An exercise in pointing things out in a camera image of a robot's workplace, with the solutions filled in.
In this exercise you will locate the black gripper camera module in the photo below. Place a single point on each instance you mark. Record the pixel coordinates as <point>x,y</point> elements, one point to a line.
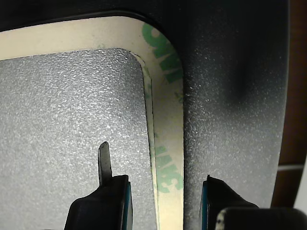
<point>251,220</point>

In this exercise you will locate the black frame with beige liner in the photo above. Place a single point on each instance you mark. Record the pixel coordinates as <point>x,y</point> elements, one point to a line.
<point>168,119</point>
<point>141,15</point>

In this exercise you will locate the dark gray base plate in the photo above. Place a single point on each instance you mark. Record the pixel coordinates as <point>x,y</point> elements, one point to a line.
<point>72,107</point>

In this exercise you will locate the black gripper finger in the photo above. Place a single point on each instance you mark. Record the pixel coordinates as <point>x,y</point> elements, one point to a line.
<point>100,210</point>
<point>211,203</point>

